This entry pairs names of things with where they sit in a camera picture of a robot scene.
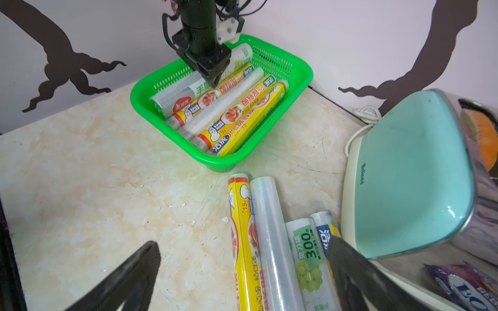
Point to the short yellow wrap roll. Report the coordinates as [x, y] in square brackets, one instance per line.
[208, 98]

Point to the green-label wrap roll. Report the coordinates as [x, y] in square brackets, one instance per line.
[314, 277]

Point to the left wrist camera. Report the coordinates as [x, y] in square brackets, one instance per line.
[230, 24]

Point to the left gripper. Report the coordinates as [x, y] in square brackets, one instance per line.
[196, 43]

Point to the green plastic basket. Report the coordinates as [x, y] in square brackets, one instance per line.
[272, 59]

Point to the purple Fox's candy bag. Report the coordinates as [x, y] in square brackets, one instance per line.
[466, 286]

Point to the plain clear wrap roll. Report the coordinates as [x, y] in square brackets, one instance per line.
[208, 116]
[279, 274]

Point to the clear white-label wrap roll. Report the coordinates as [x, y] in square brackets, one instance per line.
[176, 96]

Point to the yellow red wrap roll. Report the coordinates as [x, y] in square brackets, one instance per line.
[326, 228]

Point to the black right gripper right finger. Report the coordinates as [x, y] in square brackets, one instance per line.
[357, 280]

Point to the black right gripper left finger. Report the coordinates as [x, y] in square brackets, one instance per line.
[128, 287]

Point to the mint green toaster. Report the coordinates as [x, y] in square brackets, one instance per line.
[421, 188]

